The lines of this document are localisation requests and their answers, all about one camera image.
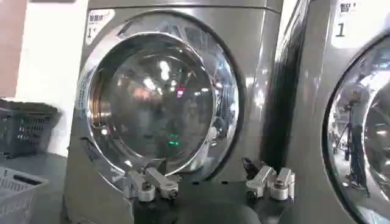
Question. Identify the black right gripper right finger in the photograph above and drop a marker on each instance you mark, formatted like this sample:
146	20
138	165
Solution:
262	181

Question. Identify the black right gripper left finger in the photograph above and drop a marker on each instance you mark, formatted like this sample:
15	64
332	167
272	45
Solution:
158	181

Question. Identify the grey dryer with number label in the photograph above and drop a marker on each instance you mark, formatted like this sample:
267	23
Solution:
314	121

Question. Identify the round glass dryer door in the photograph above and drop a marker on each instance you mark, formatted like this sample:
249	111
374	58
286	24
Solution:
158	100
362	131

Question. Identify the grey dryer with sticker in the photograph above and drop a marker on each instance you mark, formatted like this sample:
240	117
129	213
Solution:
253	76

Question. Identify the dark grey laundry basket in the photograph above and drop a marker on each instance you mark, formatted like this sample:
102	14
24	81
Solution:
26	129

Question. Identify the light grey laundry basket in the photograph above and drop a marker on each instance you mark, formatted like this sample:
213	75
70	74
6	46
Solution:
15	194

